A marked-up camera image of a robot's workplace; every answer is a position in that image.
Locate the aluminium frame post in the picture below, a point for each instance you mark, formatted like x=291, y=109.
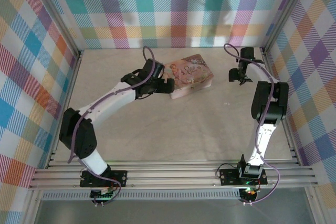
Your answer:
x=286, y=11
x=55, y=14

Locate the aluminium side rail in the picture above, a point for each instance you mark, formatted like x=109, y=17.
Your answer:
x=291, y=134
x=65, y=98

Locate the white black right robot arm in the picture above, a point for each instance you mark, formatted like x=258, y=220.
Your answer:
x=270, y=103

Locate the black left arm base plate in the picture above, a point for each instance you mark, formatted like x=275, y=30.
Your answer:
x=120, y=179

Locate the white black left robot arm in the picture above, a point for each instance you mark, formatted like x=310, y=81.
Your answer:
x=86, y=140

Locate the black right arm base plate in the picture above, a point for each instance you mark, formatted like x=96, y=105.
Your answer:
x=228, y=176

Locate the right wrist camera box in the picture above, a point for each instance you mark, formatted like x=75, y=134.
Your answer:
x=233, y=75

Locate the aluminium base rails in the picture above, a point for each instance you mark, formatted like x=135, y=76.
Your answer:
x=170, y=175

